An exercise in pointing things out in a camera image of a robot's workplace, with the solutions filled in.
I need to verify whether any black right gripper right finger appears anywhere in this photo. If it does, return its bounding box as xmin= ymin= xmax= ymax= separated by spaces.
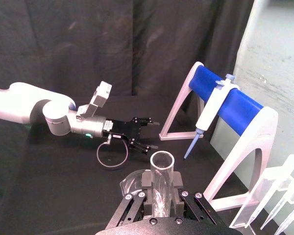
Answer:
xmin=172 ymin=171 xmax=218 ymax=225

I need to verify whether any white pipette with blue tip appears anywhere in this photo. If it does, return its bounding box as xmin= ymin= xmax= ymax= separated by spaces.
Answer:
xmin=183 ymin=74 xmax=241 ymax=160

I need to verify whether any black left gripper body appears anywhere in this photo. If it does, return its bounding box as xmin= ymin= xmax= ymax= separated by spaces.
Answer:
xmin=103 ymin=117 xmax=144 ymax=148

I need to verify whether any black cloth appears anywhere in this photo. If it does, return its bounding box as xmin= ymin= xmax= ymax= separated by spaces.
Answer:
xmin=0 ymin=0 xmax=255 ymax=235

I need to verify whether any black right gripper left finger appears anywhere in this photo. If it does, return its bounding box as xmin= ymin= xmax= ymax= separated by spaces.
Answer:
xmin=105 ymin=172 xmax=154 ymax=230

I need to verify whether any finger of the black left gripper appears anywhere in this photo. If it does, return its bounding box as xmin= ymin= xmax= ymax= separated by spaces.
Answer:
xmin=136 ymin=117 xmax=160 ymax=127
xmin=131 ymin=141 xmax=159 ymax=156

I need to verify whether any clear acrylic tip rack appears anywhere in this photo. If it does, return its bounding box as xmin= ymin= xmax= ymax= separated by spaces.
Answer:
xmin=229 ymin=154 xmax=294 ymax=235

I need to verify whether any clear glass tube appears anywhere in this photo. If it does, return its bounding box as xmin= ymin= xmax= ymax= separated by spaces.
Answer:
xmin=150 ymin=151 xmax=175 ymax=218

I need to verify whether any clear pipette tip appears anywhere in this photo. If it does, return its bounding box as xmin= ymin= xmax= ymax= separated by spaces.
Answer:
xmin=275 ymin=195 xmax=294 ymax=235
xmin=249 ymin=154 xmax=294 ymax=223
xmin=260 ymin=171 xmax=294 ymax=231

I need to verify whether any thin dark gripper cable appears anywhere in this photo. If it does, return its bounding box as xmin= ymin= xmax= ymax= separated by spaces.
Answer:
xmin=96 ymin=135 xmax=129 ymax=170

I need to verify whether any clear glass beaker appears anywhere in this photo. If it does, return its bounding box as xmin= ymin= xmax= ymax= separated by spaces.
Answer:
xmin=119 ymin=168 xmax=152 ymax=197

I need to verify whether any white pipette stand blue bar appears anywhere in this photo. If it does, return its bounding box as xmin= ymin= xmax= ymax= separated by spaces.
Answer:
xmin=159 ymin=61 xmax=279 ymax=212

